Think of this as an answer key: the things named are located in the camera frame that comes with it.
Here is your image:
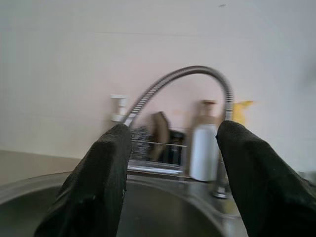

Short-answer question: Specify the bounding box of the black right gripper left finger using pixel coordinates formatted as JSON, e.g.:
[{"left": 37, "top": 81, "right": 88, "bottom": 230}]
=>
[{"left": 34, "top": 123, "right": 133, "bottom": 237}]

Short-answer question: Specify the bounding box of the flexible steel faucet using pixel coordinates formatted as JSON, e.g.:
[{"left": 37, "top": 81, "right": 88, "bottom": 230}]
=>
[{"left": 123, "top": 65, "right": 234, "bottom": 199}]

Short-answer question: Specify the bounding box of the wire sink rack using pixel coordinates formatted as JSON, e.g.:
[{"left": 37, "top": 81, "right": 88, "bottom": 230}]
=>
[{"left": 127, "top": 140, "right": 188, "bottom": 177}]

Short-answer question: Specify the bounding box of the white wall hook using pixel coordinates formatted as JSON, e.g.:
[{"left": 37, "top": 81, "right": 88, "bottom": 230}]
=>
[{"left": 110, "top": 94, "right": 128, "bottom": 122}]

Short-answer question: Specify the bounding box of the black scrubbing pad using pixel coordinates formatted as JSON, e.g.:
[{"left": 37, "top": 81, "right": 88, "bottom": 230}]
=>
[{"left": 169, "top": 130, "right": 185, "bottom": 164}]

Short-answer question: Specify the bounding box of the white pump bottle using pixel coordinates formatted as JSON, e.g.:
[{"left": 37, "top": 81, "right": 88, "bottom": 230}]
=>
[{"left": 189, "top": 100, "right": 220, "bottom": 182}]

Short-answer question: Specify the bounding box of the stainless steel sink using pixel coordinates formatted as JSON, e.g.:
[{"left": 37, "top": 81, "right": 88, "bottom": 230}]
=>
[{"left": 0, "top": 170, "right": 244, "bottom": 237}]

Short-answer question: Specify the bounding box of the steel wool scrubber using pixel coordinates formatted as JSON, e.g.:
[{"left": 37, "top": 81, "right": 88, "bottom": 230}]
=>
[{"left": 130, "top": 125, "right": 152, "bottom": 158}]

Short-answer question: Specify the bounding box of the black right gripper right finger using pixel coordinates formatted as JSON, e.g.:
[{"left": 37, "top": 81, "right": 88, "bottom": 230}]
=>
[{"left": 216, "top": 120, "right": 316, "bottom": 237}]

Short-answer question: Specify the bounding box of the yellow cloth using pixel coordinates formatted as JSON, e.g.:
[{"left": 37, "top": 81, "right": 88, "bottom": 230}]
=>
[{"left": 232, "top": 100, "right": 254, "bottom": 125}]

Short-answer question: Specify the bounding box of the brown sponge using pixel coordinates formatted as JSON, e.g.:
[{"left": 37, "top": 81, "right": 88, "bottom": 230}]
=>
[{"left": 150, "top": 111, "right": 171, "bottom": 162}]

